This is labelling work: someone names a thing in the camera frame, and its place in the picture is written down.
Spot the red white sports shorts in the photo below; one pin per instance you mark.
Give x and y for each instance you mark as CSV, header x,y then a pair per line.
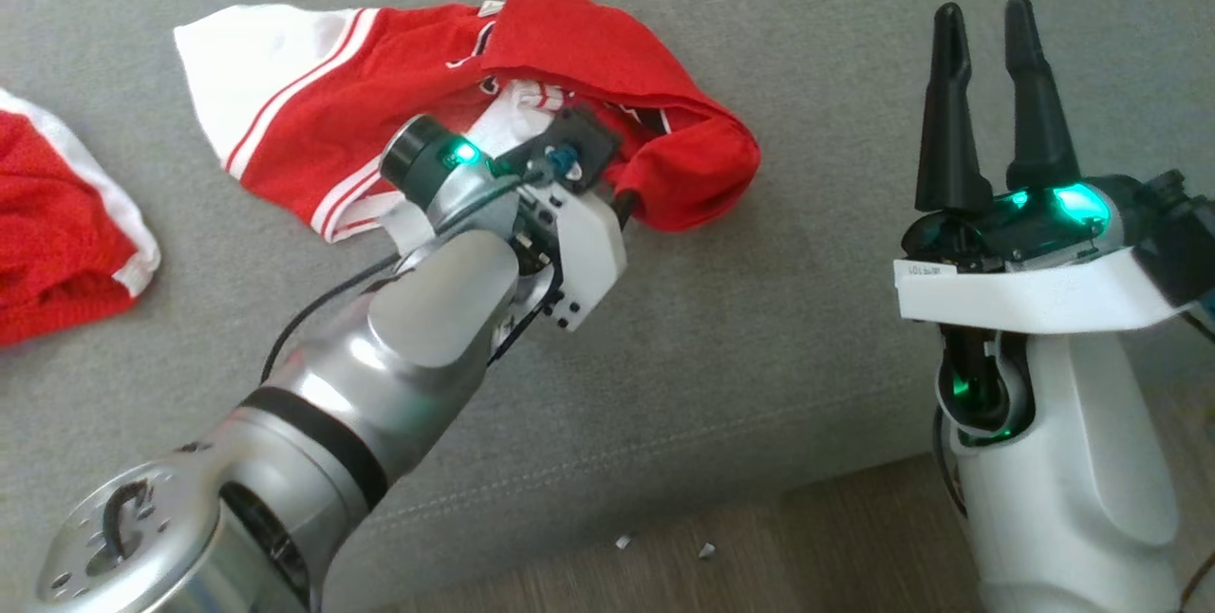
x,y
57,214

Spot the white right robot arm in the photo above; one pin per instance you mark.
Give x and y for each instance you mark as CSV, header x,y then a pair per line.
x,y
1073,461

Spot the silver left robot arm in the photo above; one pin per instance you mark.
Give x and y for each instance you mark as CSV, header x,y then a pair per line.
x,y
313,376

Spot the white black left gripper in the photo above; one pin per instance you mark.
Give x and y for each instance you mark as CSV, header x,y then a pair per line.
x,y
588,243

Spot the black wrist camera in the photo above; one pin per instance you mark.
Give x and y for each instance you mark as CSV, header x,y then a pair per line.
x,y
1177,233
581,140

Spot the grey fabric sofa seat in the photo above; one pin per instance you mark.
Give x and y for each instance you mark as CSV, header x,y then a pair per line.
x,y
759,328

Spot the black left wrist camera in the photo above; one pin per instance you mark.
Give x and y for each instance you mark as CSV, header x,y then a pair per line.
x,y
581,140

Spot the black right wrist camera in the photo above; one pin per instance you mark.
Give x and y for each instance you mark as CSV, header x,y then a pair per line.
x,y
1177,233

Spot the red white sports jersey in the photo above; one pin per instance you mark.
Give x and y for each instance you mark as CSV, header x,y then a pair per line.
x,y
588,44

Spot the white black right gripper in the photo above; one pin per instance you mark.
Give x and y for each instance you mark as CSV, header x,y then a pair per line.
x,y
1035,295

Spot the blue left camera plug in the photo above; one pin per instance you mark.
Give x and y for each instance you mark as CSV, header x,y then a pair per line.
x,y
563,161

